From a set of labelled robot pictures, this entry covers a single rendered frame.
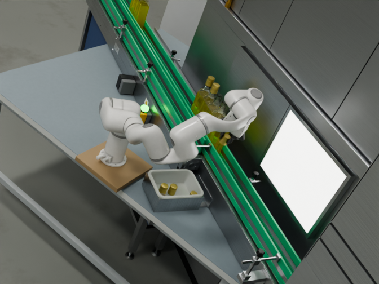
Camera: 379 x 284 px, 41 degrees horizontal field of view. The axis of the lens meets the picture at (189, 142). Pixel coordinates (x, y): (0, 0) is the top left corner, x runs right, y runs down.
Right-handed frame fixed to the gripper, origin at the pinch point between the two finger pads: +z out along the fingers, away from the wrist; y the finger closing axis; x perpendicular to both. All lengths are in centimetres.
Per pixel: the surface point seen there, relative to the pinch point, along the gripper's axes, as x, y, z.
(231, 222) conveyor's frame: 20.0, -24.2, 17.9
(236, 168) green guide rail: -2.1, -11.3, 14.1
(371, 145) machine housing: 3, -44, -44
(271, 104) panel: -19.8, -6.0, -12.9
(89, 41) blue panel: -82, 127, 92
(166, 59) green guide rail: -56, 60, 37
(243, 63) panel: -37.3, 17.0, -8.1
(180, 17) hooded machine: -207, 120, 124
